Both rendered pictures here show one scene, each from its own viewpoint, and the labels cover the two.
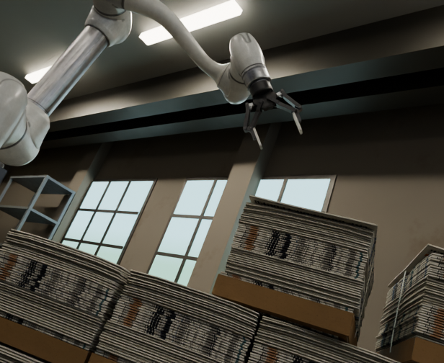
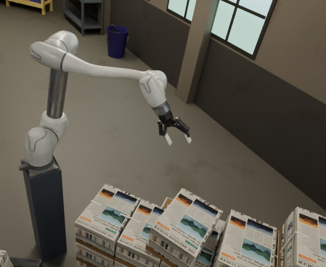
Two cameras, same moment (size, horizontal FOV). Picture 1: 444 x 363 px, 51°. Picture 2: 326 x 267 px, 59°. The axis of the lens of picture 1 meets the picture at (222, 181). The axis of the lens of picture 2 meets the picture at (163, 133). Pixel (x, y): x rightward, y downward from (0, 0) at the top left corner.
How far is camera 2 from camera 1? 1.74 m
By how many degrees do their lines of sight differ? 59
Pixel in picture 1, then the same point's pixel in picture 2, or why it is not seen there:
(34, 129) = (60, 130)
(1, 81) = (34, 144)
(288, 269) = (168, 253)
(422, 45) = not seen: outside the picture
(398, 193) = not seen: outside the picture
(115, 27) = not seen: hidden behind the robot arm
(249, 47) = (150, 97)
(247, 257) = (154, 243)
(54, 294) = (97, 241)
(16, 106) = (47, 148)
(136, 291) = (120, 247)
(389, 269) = (325, 25)
